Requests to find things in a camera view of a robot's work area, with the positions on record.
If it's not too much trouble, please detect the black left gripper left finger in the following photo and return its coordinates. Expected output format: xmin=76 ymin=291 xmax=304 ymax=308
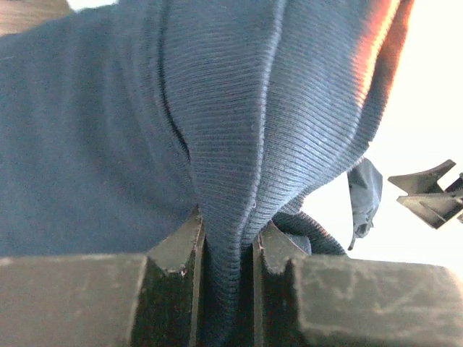
xmin=1 ymin=210 xmax=205 ymax=346

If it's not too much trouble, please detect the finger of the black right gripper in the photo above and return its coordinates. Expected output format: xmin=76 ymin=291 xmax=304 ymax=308
xmin=388 ymin=159 xmax=462 ymax=229

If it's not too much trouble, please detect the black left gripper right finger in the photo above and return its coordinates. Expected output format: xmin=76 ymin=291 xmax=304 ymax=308
xmin=253 ymin=224 xmax=462 ymax=346

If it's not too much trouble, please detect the navy blue sweater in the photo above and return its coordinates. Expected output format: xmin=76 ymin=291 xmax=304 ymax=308
xmin=1 ymin=1 xmax=413 ymax=346

